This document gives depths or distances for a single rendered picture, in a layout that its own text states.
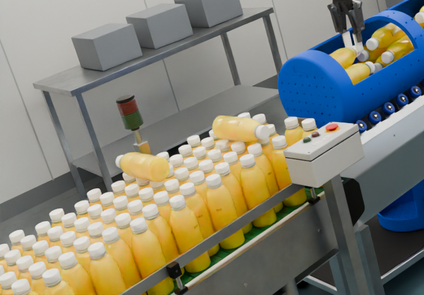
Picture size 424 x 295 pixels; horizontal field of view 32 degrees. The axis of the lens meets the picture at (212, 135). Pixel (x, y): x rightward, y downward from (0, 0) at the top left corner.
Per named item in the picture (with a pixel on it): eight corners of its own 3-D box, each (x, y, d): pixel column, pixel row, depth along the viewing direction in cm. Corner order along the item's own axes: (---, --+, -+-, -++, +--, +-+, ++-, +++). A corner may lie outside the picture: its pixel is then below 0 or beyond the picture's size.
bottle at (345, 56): (320, 88, 242) (356, 66, 252) (328, 75, 236) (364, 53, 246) (305, 73, 244) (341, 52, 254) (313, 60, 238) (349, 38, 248)
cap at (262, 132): (267, 129, 211) (272, 129, 209) (262, 141, 210) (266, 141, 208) (259, 122, 209) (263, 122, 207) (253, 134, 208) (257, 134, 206)
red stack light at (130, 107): (142, 108, 239) (139, 96, 238) (126, 115, 236) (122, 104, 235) (132, 107, 244) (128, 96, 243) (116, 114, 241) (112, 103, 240)
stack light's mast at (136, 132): (153, 139, 243) (137, 94, 238) (137, 147, 239) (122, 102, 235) (142, 138, 248) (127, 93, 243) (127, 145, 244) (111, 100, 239)
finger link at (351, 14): (347, -1, 246) (351, -2, 245) (360, 31, 247) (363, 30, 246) (340, 3, 244) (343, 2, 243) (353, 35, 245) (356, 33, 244)
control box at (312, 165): (365, 156, 207) (357, 122, 204) (317, 188, 196) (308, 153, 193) (338, 153, 215) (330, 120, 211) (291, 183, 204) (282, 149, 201)
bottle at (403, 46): (408, 33, 267) (376, 52, 257) (421, 25, 261) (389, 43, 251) (419, 50, 266) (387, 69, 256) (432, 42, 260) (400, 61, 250)
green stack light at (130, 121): (147, 122, 241) (142, 108, 239) (131, 130, 238) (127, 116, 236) (136, 120, 246) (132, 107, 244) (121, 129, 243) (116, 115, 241)
